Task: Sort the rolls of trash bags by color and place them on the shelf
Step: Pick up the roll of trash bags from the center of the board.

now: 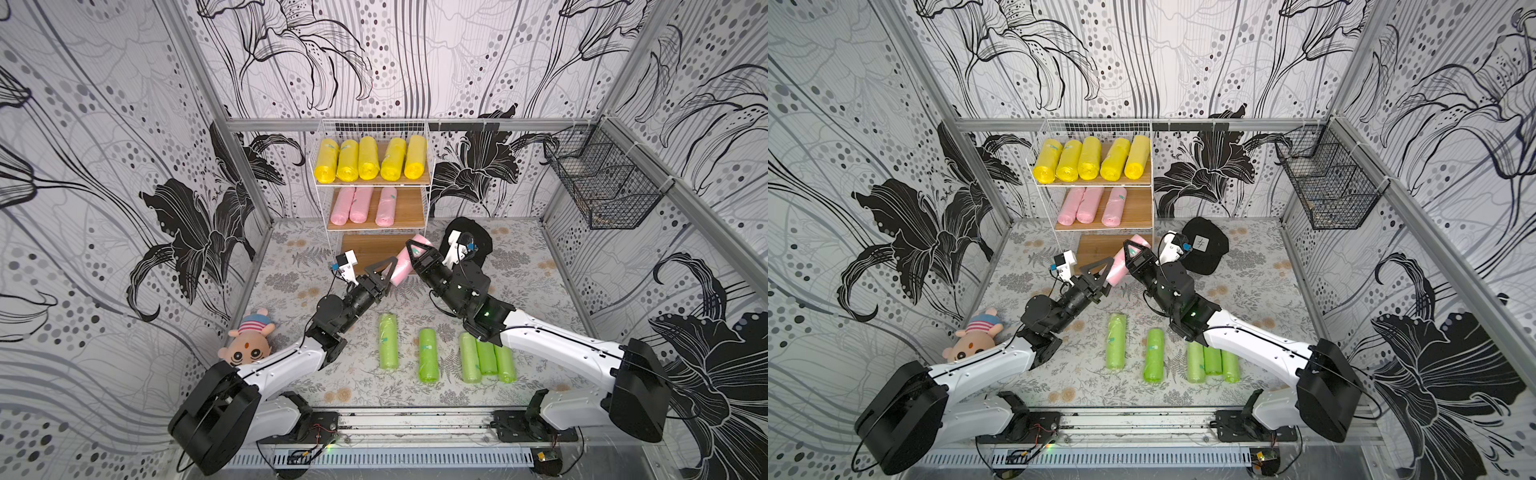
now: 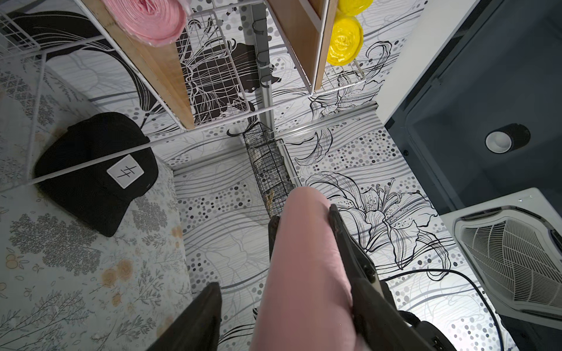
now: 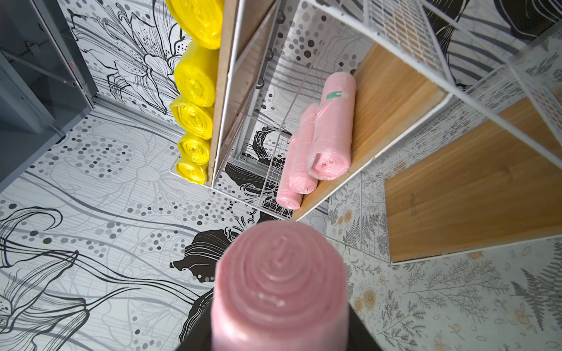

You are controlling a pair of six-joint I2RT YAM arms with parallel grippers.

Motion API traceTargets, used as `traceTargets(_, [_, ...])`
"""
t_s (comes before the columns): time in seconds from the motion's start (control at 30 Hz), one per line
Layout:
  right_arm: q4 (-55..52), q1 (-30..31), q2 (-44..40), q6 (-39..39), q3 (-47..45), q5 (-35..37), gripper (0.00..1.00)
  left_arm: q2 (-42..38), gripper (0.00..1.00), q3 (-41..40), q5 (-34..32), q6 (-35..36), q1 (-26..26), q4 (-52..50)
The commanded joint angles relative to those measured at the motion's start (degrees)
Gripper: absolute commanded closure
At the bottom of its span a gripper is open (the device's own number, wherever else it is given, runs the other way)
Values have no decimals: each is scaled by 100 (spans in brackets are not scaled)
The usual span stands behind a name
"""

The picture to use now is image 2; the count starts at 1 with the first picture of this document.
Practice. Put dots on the black cap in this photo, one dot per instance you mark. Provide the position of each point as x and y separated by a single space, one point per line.
99 195

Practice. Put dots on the black ceiling spotlight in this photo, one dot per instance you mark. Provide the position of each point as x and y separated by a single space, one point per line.
507 138

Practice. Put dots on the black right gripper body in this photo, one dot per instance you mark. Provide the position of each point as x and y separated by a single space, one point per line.
384 327

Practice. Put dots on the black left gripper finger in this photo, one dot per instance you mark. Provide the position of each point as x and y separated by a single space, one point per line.
198 327

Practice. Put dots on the white wire wooden shelf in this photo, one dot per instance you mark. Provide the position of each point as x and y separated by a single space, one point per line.
58 68

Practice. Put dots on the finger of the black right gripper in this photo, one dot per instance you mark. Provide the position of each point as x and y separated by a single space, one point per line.
272 233
359 268

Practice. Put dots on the white ceiling air conditioner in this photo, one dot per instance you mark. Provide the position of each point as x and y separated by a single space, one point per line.
513 245

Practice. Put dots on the pink trash bag roll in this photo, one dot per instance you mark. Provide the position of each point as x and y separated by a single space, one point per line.
307 300
153 22

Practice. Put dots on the yellow trash bag roll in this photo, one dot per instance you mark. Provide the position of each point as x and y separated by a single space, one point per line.
353 7
346 40

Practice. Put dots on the black wire wall basket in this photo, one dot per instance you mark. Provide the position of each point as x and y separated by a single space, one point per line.
268 164

